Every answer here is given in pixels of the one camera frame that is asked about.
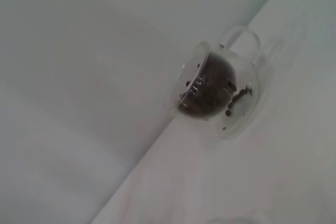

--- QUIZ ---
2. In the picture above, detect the coffee bean pile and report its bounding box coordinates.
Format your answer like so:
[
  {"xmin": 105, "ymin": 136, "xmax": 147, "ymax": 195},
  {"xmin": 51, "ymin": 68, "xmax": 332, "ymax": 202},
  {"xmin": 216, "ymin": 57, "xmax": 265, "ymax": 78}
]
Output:
[{"xmin": 177, "ymin": 52, "xmax": 238, "ymax": 120}]

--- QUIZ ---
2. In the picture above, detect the clear glass saucer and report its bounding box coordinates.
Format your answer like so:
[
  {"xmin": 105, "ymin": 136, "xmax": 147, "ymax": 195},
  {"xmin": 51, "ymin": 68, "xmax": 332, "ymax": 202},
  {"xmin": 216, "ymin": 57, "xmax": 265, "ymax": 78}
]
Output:
[{"xmin": 207, "ymin": 216, "xmax": 266, "ymax": 224}]

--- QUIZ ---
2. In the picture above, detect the double-wall glass cup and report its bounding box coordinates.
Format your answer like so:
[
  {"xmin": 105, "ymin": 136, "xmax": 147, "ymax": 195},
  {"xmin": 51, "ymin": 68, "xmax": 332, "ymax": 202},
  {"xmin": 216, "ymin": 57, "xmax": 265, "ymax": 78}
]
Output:
[{"xmin": 167, "ymin": 26, "xmax": 263, "ymax": 141}]

